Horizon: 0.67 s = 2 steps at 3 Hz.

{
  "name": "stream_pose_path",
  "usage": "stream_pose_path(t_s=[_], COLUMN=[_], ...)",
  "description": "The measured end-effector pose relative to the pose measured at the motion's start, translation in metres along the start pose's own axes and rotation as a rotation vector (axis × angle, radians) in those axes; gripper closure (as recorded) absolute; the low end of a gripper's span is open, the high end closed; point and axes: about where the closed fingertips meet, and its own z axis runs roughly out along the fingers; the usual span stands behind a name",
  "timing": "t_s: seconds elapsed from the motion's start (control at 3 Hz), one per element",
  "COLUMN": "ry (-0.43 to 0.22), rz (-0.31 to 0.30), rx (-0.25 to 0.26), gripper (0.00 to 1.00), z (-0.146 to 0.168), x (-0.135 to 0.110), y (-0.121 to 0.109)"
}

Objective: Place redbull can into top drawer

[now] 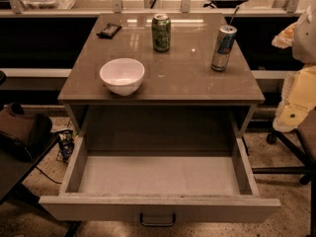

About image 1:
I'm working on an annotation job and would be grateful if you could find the crumpled snack bag on floor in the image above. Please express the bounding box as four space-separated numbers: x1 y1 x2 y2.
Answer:
58 130 75 162

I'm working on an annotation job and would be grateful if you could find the white bowl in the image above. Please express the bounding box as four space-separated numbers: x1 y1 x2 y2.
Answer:
100 58 145 96

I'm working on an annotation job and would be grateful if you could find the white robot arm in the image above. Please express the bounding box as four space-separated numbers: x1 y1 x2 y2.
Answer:
272 5 316 132

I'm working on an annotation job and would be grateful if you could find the black drawer handle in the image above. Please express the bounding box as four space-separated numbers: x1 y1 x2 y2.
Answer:
139 213 177 228

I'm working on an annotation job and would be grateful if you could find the green soda can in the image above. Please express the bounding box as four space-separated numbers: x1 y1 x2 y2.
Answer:
151 13 171 52

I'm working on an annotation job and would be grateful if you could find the grey drawer cabinet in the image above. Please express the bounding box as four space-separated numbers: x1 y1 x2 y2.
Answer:
59 13 264 156

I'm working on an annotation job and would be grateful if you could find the open top drawer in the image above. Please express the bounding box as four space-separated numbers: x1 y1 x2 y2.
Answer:
39 150 280 222

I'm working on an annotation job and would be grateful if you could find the dark snack bar wrapper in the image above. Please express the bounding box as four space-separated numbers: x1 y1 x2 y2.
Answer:
97 23 121 40

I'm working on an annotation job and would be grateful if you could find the black cable on floor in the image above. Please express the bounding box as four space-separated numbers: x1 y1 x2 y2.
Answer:
34 165 63 186

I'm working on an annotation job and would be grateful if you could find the black office chair right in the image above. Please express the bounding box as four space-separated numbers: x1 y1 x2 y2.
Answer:
253 110 316 237

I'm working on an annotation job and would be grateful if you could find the dark chair with bag left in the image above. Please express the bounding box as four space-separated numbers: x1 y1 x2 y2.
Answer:
0 103 72 210

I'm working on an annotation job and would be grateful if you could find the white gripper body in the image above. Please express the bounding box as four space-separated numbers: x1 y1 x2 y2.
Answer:
273 65 316 132

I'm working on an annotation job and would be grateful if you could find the silver blue redbull can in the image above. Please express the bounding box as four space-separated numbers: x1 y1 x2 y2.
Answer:
211 25 237 71

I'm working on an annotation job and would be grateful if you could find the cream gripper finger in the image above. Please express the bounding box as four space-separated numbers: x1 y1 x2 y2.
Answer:
272 23 296 48

